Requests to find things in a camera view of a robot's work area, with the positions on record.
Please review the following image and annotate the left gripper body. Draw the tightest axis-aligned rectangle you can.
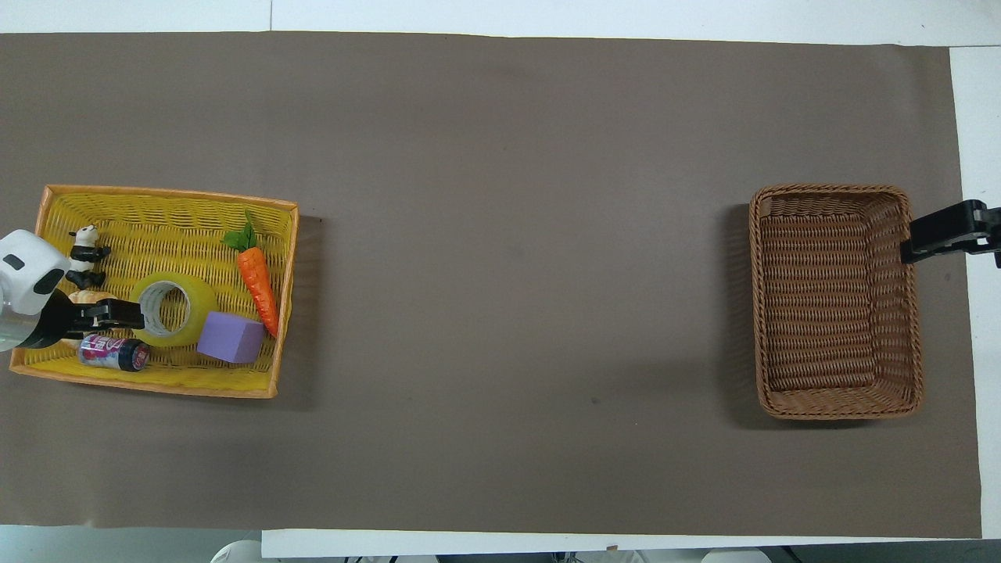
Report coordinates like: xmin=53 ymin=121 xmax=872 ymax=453
xmin=28 ymin=288 xmax=82 ymax=350

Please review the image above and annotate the yellow tape roll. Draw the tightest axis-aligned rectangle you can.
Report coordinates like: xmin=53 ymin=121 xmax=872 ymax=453
xmin=129 ymin=272 xmax=221 ymax=348

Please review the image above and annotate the yellow wicker basket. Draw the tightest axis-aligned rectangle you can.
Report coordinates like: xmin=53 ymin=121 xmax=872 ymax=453
xmin=9 ymin=185 xmax=300 ymax=400

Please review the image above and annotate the brown wicker basket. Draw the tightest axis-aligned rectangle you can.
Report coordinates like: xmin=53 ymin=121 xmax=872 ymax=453
xmin=748 ymin=184 xmax=925 ymax=421

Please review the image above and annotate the beige toy bread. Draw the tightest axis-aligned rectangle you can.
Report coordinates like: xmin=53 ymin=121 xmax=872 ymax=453
xmin=61 ymin=290 xmax=120 ymax=350

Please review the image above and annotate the small drink can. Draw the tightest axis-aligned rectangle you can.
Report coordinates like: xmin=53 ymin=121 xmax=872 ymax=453
xmin=78 ymin=334 xmax=151 ymax=373

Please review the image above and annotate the panda figurine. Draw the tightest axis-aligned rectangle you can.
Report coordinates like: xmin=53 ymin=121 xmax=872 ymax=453
xmin=66 ymin=224 xmax=112 ymax=291

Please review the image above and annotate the purple foam block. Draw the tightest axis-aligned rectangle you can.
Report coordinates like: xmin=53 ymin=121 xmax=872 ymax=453
xmin=196 ymin=310 xmax=267 ymax=364

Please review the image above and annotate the orange toy carrot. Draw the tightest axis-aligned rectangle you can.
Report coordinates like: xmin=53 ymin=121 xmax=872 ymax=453
xmin=222 ymin=210 xmax=281 ymax=339

